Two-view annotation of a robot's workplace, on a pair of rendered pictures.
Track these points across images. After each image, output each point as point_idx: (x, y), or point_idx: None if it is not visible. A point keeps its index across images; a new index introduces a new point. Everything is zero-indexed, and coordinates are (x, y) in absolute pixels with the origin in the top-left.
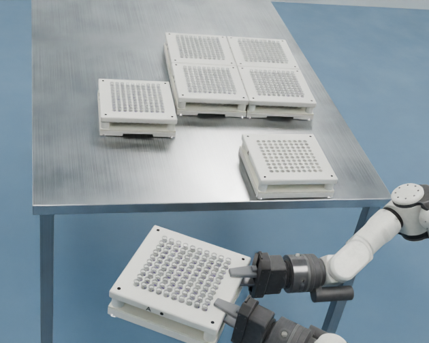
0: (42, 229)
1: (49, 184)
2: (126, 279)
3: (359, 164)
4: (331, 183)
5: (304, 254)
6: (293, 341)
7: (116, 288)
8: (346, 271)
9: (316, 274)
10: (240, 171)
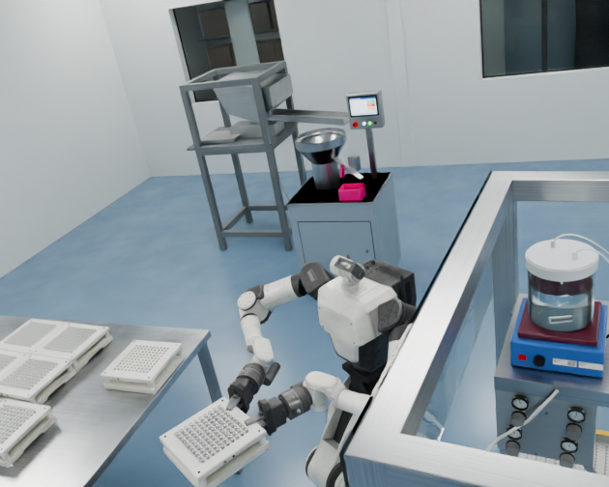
0: None
1: None
2: (193, 466)
3: (170, 332)
4: (180, 349)
5: (244, 367)
6: (300, 394)
7: (197, 473)
8: (269, 355)
9: (260, 369)
10: (123, 394)
